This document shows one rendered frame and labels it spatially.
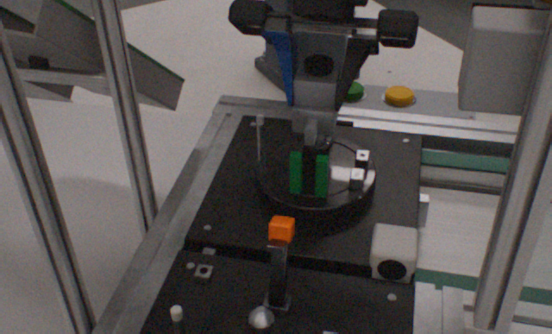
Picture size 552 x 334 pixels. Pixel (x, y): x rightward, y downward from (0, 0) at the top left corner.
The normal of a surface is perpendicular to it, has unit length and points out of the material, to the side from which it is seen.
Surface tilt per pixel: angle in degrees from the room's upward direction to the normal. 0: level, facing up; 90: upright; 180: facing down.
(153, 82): 90
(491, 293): 90
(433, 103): 0
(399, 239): 0
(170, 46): 1
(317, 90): 90
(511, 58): 90
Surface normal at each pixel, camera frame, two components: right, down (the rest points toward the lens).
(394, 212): -0.02, -0.79
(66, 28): 0.93, 0.22
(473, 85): -0.22, 0.59
